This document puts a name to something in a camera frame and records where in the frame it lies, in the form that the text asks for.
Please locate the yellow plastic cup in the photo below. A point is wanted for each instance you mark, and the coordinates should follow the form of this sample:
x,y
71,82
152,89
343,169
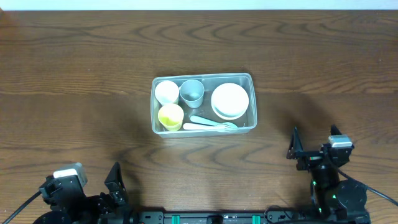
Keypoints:
x,y
171,116

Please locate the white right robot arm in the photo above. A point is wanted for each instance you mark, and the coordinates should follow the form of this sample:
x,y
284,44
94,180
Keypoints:
x,y
334,199

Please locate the pink plastic fork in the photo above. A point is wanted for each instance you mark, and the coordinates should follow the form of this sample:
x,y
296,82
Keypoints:
x,y
194,126

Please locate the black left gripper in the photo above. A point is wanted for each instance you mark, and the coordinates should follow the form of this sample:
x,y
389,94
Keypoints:
x,y
94,201

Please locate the yellow plastic bowl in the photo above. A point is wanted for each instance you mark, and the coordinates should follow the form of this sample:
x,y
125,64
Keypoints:
x,y
227,117

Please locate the cream plastic cup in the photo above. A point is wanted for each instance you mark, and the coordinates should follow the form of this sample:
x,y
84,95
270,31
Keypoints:
x,y
167,92

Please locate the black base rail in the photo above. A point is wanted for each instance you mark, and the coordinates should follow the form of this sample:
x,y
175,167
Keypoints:
x,y
273,215

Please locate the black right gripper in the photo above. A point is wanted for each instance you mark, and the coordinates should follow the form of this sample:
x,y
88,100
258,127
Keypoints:
x,y
315,156

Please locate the clear plastic container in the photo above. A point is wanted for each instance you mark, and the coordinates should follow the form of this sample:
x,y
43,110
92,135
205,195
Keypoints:
x,y
245,123

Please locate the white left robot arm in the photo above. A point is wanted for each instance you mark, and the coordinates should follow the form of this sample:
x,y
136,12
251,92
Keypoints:
x,y
120,215

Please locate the mint green plastic spoon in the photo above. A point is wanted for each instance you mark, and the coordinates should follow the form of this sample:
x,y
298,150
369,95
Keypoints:
x,y
201,120

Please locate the grey plastic cup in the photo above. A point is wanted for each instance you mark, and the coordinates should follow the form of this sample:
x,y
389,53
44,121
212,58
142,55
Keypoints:
x,y
192,93

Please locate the white plastic bowl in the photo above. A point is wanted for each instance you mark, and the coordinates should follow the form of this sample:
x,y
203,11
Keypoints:
x,y
230,99

